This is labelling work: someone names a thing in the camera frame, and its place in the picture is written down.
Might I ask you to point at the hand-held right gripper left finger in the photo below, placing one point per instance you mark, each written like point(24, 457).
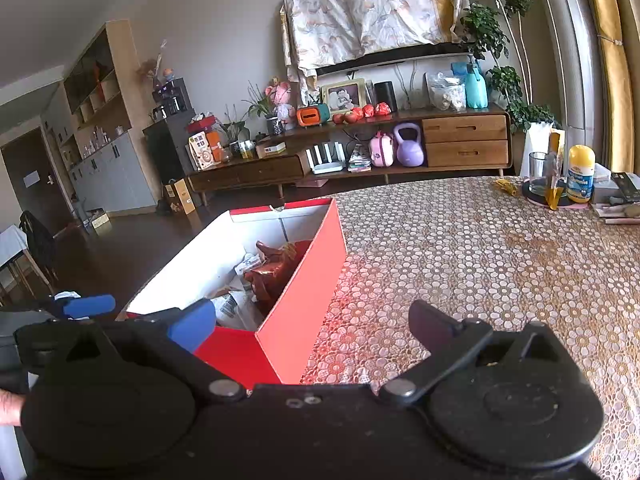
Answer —
point(192, 325)

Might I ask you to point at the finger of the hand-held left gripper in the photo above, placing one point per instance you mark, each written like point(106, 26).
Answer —
point(90, 306)

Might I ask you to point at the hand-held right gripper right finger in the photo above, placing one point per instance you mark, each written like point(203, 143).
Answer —
point(430, 322)

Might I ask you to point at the white snack packet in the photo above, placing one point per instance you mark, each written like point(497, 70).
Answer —
point(235, 307)

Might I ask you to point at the brown shiny snack bag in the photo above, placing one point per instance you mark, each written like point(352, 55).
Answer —
point(275, 272)

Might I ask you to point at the red and white cardboard box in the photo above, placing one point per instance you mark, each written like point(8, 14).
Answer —
point(300, 310)

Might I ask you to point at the person's left hand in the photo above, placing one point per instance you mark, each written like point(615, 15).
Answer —
point(10, 407)

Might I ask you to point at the chair with dark cloth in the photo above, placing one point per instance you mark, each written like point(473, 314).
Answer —
point(37, 242)

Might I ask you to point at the white side table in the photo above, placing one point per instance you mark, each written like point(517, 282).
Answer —
point(12, 247)

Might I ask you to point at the brown paper bag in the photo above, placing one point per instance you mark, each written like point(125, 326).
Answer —
point(179, 197)

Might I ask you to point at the wooden door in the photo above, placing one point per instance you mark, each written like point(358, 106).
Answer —
point(30, 180)

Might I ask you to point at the small yellow wrapper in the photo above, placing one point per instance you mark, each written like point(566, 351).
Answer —
point(505, 186)

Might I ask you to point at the dark round placemat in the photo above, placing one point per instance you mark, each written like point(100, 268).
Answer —
point(530, 199)

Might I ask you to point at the white orange snack box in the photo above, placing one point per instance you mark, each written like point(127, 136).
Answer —
point(202, 152)

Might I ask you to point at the black cabinet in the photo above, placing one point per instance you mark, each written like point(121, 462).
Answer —
point(165, 150)

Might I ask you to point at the purple kettlebell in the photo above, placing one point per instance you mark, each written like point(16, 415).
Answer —
point(410, 147)

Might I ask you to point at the stack of books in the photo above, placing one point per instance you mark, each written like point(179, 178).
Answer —
point(359, 160)

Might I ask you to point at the pink toy case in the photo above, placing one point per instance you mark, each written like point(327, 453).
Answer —
point(381, 150)

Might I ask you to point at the clear glass cup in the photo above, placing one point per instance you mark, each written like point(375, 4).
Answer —
point(539, 175)

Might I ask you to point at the wooden TV cabinet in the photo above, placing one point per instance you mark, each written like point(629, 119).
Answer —
point(465, 140)

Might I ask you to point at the small white yellow box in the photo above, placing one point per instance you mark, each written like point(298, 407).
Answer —
point(270, 150)

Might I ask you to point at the white router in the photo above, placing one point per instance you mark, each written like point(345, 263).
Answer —
point(325, 160)

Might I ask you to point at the leafy potted plant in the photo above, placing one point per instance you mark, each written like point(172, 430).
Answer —
point(235, 132)

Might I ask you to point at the red gift box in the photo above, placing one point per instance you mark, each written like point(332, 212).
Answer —
point(202, 124)

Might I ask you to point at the yellow foil pouch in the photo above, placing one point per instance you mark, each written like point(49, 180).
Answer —
point(555, 160)

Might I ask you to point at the yellow vitamin bottle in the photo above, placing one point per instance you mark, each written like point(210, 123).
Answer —
point(580, 175)

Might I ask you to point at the small potted plant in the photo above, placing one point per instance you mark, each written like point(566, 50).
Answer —
point(272, 122)

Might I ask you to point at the red wrapped fruit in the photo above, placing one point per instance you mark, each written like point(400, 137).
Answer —
point(368, 110)
point(382, 108)

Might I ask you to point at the red apple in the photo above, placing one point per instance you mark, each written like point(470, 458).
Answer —
point(339, 118)
point(351, 116)

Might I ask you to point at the coffee machine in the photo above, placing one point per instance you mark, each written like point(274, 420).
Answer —
point(170, 100)

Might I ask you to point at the grey box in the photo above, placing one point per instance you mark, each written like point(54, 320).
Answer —
point(605, 185)

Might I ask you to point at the clear plastic bag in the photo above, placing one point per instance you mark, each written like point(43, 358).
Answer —
point(445, 92)

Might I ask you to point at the black speaker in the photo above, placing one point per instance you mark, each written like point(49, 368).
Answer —
point(385, 96)

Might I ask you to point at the orange toy radio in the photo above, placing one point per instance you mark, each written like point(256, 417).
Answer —
point(311, 115)

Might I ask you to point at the black flat box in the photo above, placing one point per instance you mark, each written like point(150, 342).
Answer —
point(627, 187)

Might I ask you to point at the teal spray bottle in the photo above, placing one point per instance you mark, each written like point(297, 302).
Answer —
point(475, 87)

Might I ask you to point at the pink plush doll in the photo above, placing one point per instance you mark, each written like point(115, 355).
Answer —
point(280, 95)

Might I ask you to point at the flower vase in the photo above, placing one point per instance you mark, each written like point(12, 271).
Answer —
point(160, 70)

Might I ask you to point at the television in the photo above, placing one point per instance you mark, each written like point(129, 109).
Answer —
point(400, 57)

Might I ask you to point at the tall potted plant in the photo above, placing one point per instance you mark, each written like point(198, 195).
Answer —
point(490, 35)

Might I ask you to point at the white standing air conditioner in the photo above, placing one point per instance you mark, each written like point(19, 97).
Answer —
point(565, 60)

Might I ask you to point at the yellow curtain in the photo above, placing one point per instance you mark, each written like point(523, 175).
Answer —
point(612, 60)

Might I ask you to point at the printed blanket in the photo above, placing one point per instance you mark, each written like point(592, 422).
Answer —
point(370, 5)

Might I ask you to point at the wall storage cabinet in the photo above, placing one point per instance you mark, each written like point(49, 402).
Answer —
point(115, 160)

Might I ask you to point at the photo frame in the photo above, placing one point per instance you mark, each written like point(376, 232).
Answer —
point(344, 96)

